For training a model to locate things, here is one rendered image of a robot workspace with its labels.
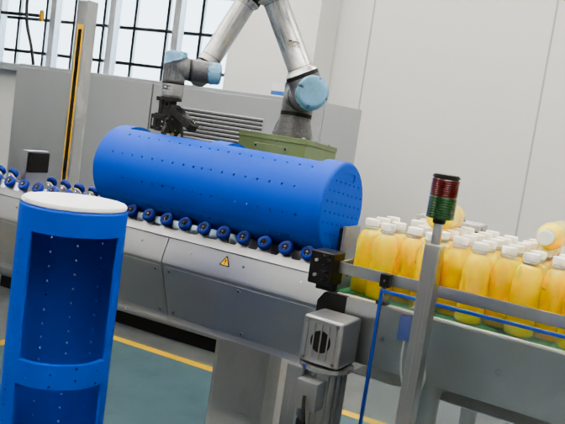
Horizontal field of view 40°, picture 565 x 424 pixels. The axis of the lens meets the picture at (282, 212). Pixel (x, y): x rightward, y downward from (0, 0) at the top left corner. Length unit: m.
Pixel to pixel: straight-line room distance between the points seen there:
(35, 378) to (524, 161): 3.49
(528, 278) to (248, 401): 1.32
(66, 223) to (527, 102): 3.45
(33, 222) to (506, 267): 1.19
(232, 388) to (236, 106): 1.78
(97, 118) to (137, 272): 2.26
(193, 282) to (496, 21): 3.13
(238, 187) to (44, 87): 2.89
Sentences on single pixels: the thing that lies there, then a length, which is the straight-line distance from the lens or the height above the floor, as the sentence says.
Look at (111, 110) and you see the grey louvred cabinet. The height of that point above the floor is 1.24.
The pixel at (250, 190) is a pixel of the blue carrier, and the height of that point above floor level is 1.11.
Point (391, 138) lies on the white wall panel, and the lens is 5.13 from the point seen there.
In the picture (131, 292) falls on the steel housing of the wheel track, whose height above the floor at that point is 0.69.
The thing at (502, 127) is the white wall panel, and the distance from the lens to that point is 4.94.
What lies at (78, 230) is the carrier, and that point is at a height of 0.98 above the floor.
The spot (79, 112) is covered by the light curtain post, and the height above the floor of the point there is 1.24.
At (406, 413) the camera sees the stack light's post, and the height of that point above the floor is 0.70.
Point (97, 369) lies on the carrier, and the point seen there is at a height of 0.60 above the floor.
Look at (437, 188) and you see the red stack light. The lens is 1.75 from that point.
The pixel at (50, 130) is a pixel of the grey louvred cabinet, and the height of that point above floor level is 1.06.
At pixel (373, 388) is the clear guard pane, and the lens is 2.00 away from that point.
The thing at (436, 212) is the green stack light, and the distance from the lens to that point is 1.75.
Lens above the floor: 1.33
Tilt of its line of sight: 7 degrees down
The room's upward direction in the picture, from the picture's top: 8 degrees clockwise
